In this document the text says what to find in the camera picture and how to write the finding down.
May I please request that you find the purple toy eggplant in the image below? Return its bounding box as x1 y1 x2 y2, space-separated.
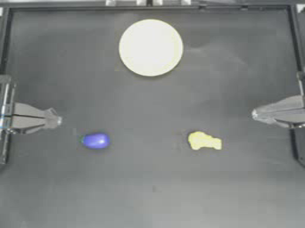
80 132 112 151

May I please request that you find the yellow round plate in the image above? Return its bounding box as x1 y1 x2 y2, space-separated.
118 19 185 77

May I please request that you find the yellow toy food piece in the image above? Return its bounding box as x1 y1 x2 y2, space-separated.
187 131 223 151

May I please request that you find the black table frame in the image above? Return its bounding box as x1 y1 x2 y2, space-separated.
0 0 305 167

